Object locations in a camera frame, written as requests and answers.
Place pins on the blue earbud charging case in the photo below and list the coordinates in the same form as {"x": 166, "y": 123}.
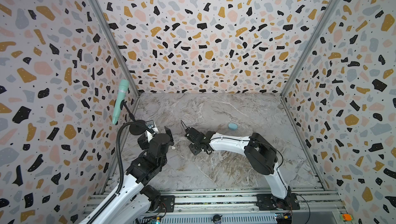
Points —
{"x": 232, "y": 126}

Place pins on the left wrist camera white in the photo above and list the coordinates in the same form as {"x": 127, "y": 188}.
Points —
{"x": 152, "y": 126}

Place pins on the black microphone stand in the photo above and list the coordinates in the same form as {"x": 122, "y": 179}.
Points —
{"x": 134, "y": 126}

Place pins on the orange button box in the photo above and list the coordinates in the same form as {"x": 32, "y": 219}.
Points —
{"x": 346, "y": 217}

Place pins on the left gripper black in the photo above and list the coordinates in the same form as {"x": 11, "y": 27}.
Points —
{"x": 145, "y": 143}

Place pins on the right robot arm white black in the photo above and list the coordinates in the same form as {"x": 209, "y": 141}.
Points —
{"x": 262, "y": 157}

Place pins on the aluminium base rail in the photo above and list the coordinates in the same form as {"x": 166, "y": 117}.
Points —
{"x": 238, "y": 207}

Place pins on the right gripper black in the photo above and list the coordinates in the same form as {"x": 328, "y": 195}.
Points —
{"x": 193, "y": 151}

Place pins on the mint green microphone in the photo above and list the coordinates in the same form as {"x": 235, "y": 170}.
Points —
{"x": 122, "y": 91}

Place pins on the black knob on rail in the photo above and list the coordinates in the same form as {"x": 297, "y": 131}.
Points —
{"x": 217, "y": 219}

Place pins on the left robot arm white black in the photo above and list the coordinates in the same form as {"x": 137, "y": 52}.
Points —
{"x": 133, "y": 195}

